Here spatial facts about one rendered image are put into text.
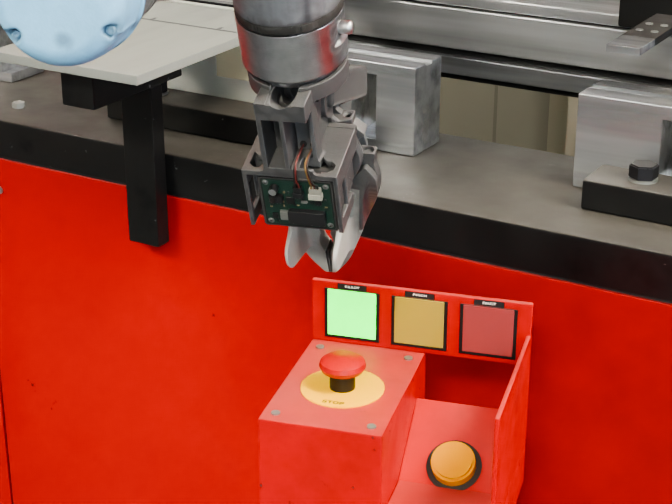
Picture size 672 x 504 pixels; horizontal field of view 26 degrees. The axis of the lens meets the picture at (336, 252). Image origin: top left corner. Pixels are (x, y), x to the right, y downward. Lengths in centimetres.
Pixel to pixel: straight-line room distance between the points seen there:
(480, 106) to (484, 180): 244
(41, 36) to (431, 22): 100
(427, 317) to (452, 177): 22
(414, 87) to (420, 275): 20
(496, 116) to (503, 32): 214
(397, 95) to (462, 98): 242
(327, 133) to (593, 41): 68
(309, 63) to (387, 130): 55
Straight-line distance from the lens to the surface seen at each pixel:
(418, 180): 145
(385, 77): 151
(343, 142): 105
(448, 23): 176
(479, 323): 128
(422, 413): 129
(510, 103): 383
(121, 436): 173
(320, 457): 120
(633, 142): 141
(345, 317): 131
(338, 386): 124
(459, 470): 125
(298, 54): 98
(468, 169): 149
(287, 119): 99
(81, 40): 82
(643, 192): 137
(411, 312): 129
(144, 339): 165
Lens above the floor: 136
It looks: 23 degrees down
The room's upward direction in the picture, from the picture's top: straight up
